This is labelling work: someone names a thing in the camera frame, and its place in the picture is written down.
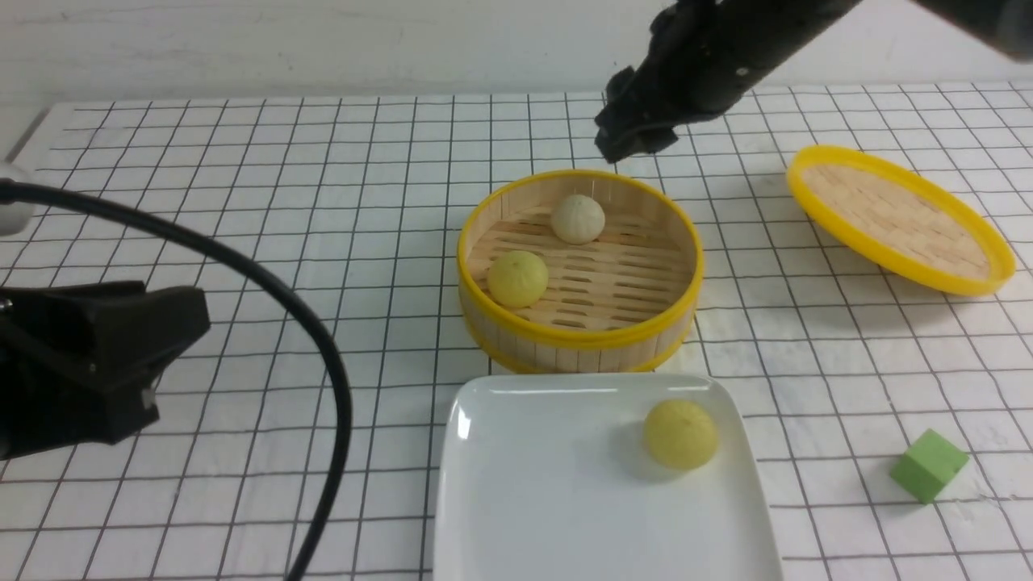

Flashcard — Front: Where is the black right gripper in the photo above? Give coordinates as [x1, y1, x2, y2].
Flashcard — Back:
[595, 1, 857, 163]

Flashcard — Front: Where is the black camera cable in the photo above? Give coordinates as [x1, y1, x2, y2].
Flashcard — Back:
[0, 179, 353, 581]

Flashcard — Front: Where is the white square plate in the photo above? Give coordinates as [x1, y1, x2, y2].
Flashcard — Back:
[433, 373, 785, 580]

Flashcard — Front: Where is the white grid tablecloth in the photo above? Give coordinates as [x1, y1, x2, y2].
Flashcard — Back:
[2, 82, 1032, 580]

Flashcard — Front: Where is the yellow steamed bun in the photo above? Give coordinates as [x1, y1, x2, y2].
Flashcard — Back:
[487, 250, 550, 309]
[641, 399, 719, 472]

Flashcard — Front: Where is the bamboo steamer basket yellow rim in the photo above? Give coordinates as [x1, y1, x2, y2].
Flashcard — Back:
[455, 169, 705, 373]

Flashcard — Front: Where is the green foam cube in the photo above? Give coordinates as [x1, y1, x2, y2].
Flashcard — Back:
[889, 429, 969, 504]

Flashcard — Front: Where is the yellow rimmed woven steamer lid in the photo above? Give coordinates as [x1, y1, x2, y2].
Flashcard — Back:
[786, 144, 1018, 295]

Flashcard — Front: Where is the beige steamed bun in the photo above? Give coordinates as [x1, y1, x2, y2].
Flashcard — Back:
[550, 194, 606, 245]

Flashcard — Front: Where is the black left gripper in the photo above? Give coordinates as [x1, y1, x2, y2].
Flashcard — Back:
[1, 281, 211, 460]

